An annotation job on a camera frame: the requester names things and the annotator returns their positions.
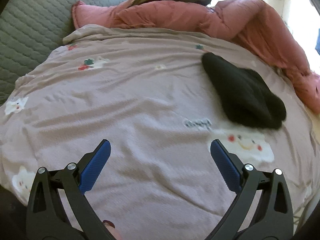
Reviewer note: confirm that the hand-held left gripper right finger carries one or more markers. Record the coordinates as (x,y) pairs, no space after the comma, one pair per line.
(225,163)

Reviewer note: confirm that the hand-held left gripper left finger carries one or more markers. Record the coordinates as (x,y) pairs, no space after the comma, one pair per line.
(96,163)

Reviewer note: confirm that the black sweater with orange cuffs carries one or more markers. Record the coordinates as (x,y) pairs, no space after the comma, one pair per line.
(242,92)

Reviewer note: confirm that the printed beige blanket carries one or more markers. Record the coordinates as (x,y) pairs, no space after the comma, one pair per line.
(137,100)

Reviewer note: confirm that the grey quilted cushion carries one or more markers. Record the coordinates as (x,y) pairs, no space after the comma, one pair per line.
(35,22)

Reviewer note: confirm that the pink quilt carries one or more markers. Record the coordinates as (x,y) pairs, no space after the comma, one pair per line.
(175,15)

